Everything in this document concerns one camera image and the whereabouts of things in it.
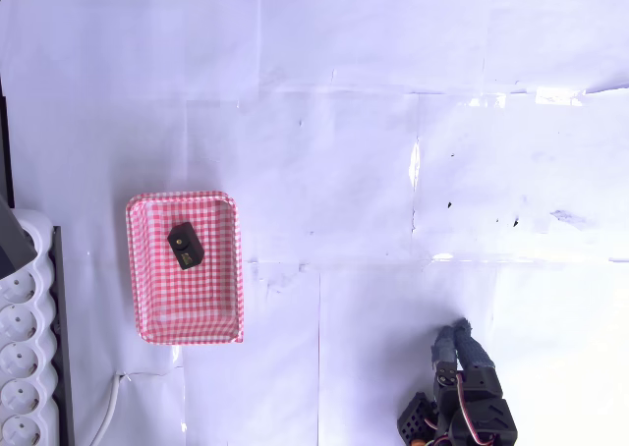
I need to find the black block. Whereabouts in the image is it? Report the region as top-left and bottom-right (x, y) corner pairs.
(166, 221), (205, 272)

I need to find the white paper table cover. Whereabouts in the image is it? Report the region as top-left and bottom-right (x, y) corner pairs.
(0, 0), (629, 446)

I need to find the red white checkered tray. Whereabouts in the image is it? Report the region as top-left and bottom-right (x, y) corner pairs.
(125, 190), (247, 347)

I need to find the white power strip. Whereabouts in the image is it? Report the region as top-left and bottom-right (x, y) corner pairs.
(0, 208), (59, 446)

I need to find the dark grey adapter box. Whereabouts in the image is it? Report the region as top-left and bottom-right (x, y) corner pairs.
(0, 193), (38, 281)

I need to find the red white servo wire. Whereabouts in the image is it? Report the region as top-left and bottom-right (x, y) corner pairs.
(426, 371), (495, 446)

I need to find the white power cable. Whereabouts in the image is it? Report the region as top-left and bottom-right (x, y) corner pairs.
(87, 372), (132, 446)

